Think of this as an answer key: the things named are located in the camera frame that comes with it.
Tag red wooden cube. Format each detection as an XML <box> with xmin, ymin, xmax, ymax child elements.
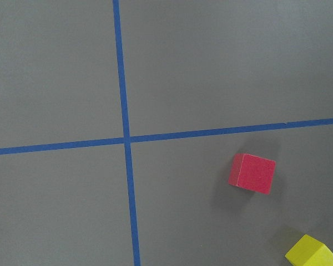
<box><xmin>228</xmin><ymin>153</ymin><xmax>276</xmax><ymax>195</ymax></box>

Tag yellow wooden cube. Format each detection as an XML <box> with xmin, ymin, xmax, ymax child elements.
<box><xmin>285</xmin><ymin>234</ymin><xmax>333</xmax><ymax>266</ymax></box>

